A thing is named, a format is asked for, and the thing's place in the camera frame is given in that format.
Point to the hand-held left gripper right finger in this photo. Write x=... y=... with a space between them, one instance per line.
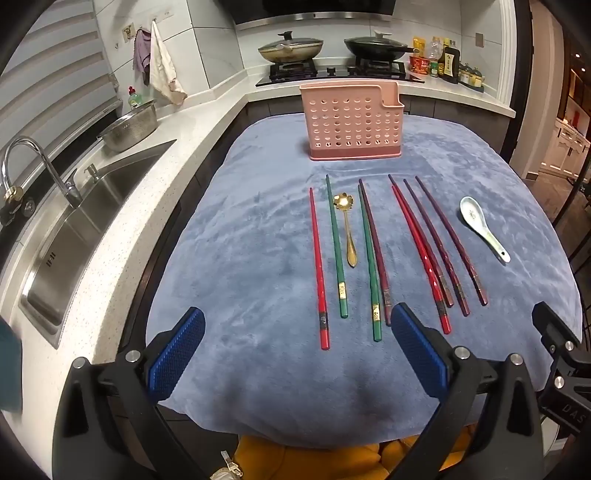
x=420 y=350

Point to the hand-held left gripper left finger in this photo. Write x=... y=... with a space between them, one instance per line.
x=178 y=353

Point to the blue fleece blanket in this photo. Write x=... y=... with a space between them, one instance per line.
x=258 y=258

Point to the beige wok with glass lid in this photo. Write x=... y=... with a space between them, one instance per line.
x=290 y=48

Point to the chrome faucet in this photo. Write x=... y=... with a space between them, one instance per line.
x=27 y=147

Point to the black range hood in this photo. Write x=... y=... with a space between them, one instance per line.
x=304 y=10

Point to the teal cloth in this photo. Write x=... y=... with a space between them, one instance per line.
x=10 y=364

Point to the sink soap dispenser pump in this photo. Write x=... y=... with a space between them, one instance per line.
x=92 y=171

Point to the green chopstick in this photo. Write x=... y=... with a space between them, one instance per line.
x=334 y=240
x=368 y=258

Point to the clear plastic oil bottle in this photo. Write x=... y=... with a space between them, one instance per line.
x=435 y=50

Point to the steel colander bowl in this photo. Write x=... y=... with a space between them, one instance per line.
x=129 y=129

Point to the dark maroon chopstick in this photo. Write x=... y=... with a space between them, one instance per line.
x=408 y=217
x=375 y=249

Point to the black gas stove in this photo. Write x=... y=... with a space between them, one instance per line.
x=332 y=73

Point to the yellow garment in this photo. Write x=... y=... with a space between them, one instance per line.
x=332 y=461

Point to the black wok with lid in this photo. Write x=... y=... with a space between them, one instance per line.
x=376 y=46

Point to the window blind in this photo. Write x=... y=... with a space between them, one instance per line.
x=55 y=60

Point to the red seasoning packet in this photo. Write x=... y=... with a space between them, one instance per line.
x=419 y=63

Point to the stainless steel sink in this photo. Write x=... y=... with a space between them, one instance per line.
x=78 y=240

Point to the white ceramic spoon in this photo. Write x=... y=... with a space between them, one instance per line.
x=473 y=214

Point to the spice jar rack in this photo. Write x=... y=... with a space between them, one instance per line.
x=471 y=77

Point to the purple hanging cloth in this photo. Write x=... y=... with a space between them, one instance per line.
x=142 y=50

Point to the gold metal spoon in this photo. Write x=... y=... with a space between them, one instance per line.
x=347 y=226

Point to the green dish soap bottle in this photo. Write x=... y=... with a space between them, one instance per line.
x=135 y=98

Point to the purple chopstick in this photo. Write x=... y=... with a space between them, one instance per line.
x=438 y=249
x=450 y=235

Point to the yellow seasoning packet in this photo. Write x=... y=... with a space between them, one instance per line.
x=418 y=45

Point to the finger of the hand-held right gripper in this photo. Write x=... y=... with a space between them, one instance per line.
x=556 y=330

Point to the red chopstick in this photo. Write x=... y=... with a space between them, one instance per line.
x=422 y=263
x=317 y=258

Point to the white hanging towel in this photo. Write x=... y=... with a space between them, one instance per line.
x=164 y=69

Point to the dark soy sauce bottle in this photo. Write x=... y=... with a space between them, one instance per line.
x=449 y=62

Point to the pink perforated utensil basket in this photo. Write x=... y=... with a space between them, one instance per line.
x=351 y=124

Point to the black faucet attachment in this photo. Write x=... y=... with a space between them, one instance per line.
x=16 y=205

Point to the wall outlet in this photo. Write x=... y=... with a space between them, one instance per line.
x=479 y=40

